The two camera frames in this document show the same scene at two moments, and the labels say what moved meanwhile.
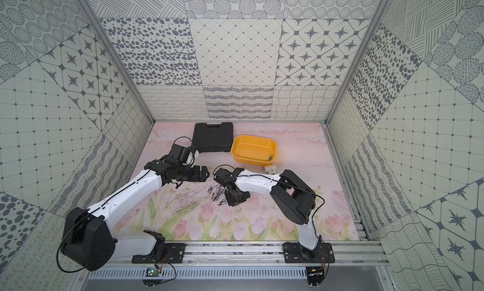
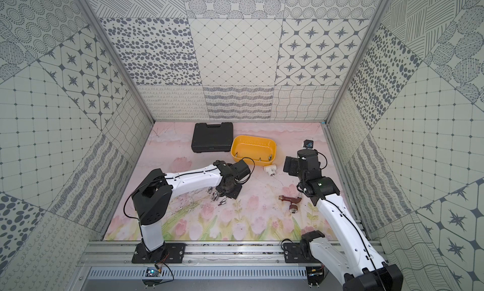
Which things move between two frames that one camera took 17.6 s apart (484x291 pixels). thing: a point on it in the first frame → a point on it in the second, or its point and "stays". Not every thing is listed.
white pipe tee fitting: (270, 169) stays
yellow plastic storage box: (254, 150) stays
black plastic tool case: (209, 138) stays
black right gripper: (230, 202) → (291, 165)
